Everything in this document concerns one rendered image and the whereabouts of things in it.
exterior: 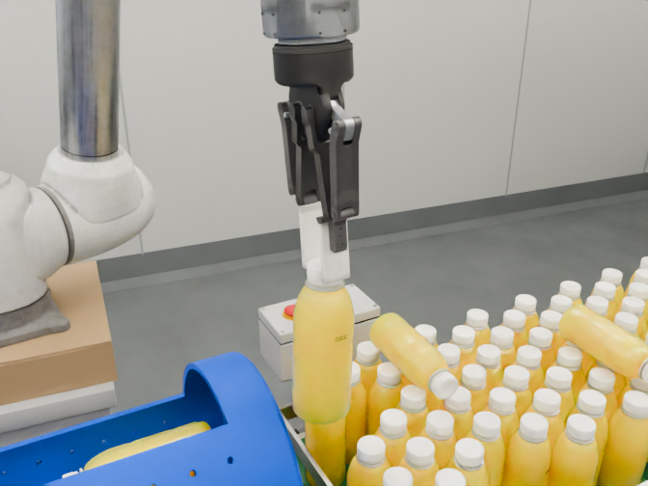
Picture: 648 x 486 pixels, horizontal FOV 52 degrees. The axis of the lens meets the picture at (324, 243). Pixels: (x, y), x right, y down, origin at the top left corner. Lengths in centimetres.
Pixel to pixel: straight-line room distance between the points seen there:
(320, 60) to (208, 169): 298
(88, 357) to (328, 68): 77
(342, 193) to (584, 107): 408
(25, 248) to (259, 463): 62
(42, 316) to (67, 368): 11
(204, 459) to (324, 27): 47
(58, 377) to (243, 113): 248
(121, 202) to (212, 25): 222
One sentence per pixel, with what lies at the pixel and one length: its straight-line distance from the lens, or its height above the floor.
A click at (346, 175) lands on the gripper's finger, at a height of 152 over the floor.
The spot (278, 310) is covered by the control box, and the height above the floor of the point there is 110.
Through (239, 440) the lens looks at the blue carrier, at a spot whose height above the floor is 121.
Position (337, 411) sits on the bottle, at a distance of 75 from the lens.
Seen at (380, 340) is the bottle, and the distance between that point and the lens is 110.
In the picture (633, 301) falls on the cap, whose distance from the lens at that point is 141.
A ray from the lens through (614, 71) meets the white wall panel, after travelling 475.
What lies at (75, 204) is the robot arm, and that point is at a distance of 126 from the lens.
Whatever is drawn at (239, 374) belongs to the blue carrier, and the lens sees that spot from 83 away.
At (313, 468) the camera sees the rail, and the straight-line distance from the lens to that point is 108.
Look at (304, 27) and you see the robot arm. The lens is 60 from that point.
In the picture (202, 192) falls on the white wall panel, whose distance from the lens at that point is 361.
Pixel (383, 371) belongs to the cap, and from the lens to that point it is 110.
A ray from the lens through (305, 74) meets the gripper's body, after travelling 61.
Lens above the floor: 173
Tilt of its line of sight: 26 degrees down
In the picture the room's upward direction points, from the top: straight up
